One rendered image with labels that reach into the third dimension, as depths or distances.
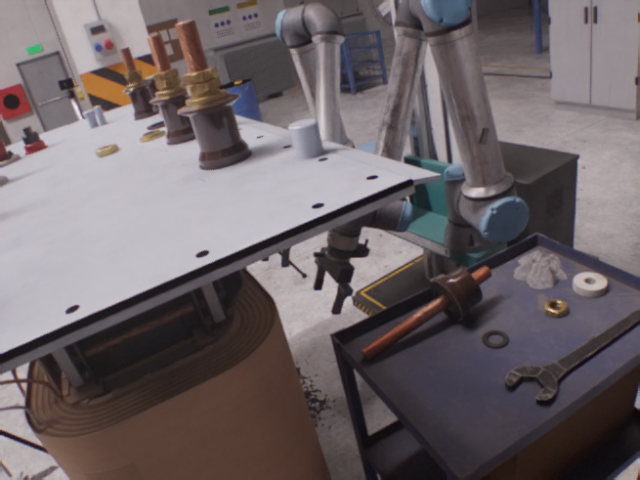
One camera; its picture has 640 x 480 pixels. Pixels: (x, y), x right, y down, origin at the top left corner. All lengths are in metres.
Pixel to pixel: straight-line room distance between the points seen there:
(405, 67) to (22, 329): 1.14
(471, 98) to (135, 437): 1.05
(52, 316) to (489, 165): 1.13
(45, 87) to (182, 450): 13.72
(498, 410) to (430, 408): 0.12
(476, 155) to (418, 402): 0.70
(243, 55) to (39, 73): 6.53
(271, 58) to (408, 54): 8.46
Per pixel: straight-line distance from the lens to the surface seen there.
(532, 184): 1.81
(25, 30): 14.42
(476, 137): 1.30
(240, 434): 0.85
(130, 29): 6.16
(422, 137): 1.87
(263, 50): 9.75
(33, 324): 0.46
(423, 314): 1.01
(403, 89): 1.35
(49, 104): 14.33
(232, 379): 0.77
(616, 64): 5.40
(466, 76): 1.25
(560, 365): 0.96
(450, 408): 0.89
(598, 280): 1.18
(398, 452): 1.30
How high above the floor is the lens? 1.55
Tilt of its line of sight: 28 degrees down
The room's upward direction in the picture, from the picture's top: 14 degrees counter-clockwise
